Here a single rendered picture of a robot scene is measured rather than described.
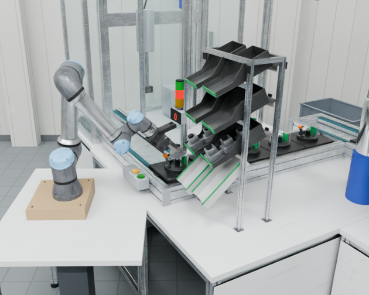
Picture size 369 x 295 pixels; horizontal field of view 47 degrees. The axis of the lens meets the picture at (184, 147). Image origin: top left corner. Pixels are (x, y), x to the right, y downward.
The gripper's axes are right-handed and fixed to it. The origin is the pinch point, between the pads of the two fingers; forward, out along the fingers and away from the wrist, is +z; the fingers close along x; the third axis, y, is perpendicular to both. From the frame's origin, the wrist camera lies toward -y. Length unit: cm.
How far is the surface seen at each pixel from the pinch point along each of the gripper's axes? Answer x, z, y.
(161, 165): -6.7, 3.8, 13.3
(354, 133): 2, 113, -88
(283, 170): 16, 61, -30
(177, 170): 6.2, 4.6, 9.9
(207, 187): 37.4, 0.2, 7.1
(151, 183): 4.7, -2.7, 23.7
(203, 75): 24, -32, -32
